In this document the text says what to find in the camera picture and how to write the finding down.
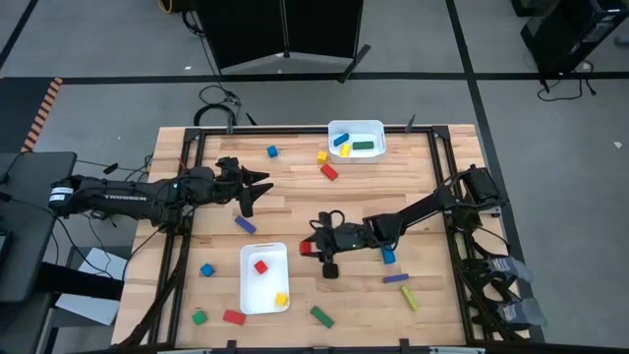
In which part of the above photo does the black side desk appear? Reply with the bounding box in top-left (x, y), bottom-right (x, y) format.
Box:
top-left (0, 150), bottom-right (79, 304)

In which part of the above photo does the grey sandbag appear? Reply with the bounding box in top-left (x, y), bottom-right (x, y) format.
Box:
top-left (495, 298), bottom-right (547, 329)
top-left (484, 256), bottom-right (536, 285)

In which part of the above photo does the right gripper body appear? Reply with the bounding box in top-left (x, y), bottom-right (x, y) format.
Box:
top-left (316, 220), bottom-right (377, 255)

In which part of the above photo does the yellow-green long block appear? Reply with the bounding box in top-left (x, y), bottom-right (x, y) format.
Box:
top-left (400, 285), bottom-right (420, 313)

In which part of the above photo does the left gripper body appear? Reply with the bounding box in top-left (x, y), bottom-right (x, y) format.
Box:
top-left (211, 155), bottom-right (247, 204)

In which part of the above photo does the black partition foot bar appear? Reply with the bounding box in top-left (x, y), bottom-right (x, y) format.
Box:
top-left (336, 43), bottom-right (372, 84)

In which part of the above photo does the black aluminium table frame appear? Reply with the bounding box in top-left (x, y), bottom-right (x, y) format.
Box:
top-left (166, 123), bottom-right (476, 353)

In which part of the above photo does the white plastic storage bin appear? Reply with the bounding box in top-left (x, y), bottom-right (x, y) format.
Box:
top-left (327, 119), bottom-right (387, 165)
top-left (239, 241), bottom-right (291, 316)

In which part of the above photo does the black equipment case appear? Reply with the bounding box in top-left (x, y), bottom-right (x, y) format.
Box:
top-left (510, 0), bottom-right (629, 75)

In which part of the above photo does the white paper sheet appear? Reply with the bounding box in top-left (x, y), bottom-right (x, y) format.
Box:
top-left (55, 247), bottom-right (130, 326)

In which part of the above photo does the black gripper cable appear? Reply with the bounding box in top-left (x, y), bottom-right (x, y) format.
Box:
top-left (308, 209), bottom-right (347, 231)

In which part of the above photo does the black partition panel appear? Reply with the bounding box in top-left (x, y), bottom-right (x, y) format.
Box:
top-left (282, 0), bottom-right (366, 60)
top-left (196, 0), bottom-right (287, 73)

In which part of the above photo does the black coiled floor cable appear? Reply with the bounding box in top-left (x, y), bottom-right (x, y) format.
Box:
top-left (194, 86), bottom-right (242, 128)

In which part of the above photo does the long green block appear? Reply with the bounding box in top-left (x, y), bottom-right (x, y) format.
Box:
top-left (309, 305), bottom-right (336, 329)

